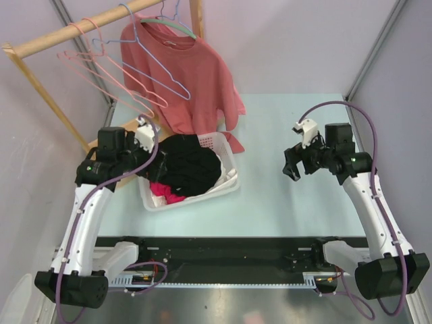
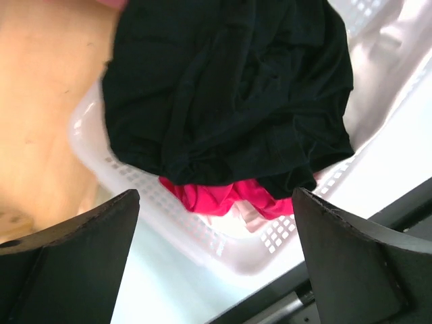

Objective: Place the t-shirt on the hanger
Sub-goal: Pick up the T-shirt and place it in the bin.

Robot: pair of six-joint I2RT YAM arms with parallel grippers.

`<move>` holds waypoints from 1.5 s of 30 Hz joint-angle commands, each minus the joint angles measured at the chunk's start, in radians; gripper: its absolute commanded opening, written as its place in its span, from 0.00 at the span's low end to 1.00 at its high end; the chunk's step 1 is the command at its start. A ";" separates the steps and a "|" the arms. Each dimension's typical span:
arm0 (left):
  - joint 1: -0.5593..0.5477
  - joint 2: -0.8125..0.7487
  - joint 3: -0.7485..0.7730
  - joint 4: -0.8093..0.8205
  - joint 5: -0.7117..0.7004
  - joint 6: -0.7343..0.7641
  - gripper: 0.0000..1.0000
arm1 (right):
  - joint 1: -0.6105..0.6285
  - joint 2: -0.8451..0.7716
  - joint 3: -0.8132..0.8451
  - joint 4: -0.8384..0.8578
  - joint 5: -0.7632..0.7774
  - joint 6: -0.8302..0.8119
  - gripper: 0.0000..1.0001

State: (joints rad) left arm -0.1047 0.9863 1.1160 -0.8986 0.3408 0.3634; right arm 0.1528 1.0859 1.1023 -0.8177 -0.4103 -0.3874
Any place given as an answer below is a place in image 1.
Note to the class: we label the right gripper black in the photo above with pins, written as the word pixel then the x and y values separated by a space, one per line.
pixel 296 154

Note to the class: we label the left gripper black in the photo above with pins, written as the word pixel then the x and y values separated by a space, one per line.
pixel 154 171

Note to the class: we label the black t shirt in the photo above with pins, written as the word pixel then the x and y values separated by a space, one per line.
pixel 192 168

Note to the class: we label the light blue wire hanger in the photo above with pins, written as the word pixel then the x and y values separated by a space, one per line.
pixel 99 44

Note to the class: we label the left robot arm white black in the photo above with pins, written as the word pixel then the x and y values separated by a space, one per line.
pixel 75 278

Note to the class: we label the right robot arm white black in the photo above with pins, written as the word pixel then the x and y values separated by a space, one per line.
pixel 391 266

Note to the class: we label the salmon red t shirt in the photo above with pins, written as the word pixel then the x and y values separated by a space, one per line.
pixel 198 67

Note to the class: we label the green hanger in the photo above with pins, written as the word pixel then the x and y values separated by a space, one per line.
pixel 170 24

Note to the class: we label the magenta pink garment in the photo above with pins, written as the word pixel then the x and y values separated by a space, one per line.
pixel 161 195

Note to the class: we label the white plastic laundry basket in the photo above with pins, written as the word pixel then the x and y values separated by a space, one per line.
pixel 219 144

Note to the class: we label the white garment in basket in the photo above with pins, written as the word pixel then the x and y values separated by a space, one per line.
pixel 227 179

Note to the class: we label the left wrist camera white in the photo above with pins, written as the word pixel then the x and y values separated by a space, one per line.
pixel 145 134

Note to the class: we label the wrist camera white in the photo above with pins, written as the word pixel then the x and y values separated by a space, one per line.
pixel 308 129
pixel 145 134

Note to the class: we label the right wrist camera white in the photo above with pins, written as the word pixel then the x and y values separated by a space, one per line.
pixel 308 129

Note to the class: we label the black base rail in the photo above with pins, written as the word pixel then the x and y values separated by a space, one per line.
pixel 195 259

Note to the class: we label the white cable duct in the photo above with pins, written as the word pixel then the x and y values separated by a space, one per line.
pixel 140 281

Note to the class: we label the pink wire hanger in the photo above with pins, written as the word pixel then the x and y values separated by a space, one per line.
pixel 87 59
pixel 98 82

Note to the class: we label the blue wire hanger far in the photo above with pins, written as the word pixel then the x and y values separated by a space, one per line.
pixel 173 15

